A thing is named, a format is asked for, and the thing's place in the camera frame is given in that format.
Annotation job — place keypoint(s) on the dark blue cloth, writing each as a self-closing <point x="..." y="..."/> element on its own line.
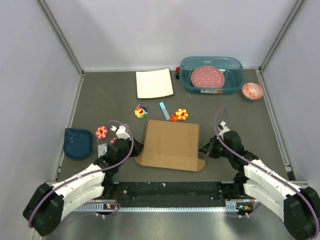
<point x="78" y="143"/>

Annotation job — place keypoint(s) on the red capped small bottle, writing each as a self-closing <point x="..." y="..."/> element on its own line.
<point x="177" y="73"/>

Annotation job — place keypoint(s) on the blue highlighter marker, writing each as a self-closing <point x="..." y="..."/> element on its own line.
<point x="165" y="111"/>

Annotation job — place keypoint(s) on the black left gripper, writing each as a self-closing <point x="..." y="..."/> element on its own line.
<point x="138" y="148"/>

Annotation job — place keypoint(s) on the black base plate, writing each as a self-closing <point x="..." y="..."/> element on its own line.
<point x="213" y="189"/>

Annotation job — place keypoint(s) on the grey slotted cable duct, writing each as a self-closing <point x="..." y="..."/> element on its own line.
<point x="229" y="207"/>

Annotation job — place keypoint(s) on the red patterned bowl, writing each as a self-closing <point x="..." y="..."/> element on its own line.
<point x="252" y="91"/>

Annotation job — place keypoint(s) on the blue packet under arm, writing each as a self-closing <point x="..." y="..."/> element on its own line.
<point x="102" y="149"/>

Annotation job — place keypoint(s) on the aluminium frame post left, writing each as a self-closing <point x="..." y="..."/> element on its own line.
<point x="60" y="35"/>

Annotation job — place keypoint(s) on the pink dotted plate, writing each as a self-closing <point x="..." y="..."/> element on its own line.
<point x="208" y="77"/>

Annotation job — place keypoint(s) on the teal plastic basin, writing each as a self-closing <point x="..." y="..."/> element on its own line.
<point x="233" y="71"/>

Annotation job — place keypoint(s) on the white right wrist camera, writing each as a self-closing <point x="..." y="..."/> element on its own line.
<point x="223" y="128"/>

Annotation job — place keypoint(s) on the aluminium frame post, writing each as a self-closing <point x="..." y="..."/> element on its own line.
<point x="297" y="7"/>
<point x="60" y="35"/>

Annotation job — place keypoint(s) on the orange maple leaf charm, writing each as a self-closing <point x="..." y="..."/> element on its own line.
<point x="174" y="118"/>

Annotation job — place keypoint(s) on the aluminium frame post right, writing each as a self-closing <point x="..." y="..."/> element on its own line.
<point x="297" y="7"/>

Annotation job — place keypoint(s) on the yellow orange sunflower plush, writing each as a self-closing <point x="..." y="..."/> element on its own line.
<point x="181" y="114"/>

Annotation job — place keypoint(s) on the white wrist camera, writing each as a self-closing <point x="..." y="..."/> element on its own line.
<point x="121" y="132"/>
<point x="223" y="128"/>

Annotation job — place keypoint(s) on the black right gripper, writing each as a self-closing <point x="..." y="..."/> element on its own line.
<point x="209" y="148"/>

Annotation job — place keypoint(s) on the white square plate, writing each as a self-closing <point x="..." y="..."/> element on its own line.
<point x="154" y="84"/>

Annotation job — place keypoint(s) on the pink flower plush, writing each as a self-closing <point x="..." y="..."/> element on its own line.
<point x="101" y="132"/>
<point x="113" y="140"/>

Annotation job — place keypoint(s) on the rainbow flower plush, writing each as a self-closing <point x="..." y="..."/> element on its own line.
<point x="141" y="112"/>

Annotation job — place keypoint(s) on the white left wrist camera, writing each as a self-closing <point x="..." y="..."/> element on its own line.
<point x="121" y="132"/>

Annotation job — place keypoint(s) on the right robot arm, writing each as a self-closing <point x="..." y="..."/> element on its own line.
<point x="298" y="208"/>

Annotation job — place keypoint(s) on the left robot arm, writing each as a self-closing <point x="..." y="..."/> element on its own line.
<point x="51" y="203"/>

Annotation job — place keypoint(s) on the brown cardboard box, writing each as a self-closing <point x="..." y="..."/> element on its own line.
<point x="171" y="145"/>

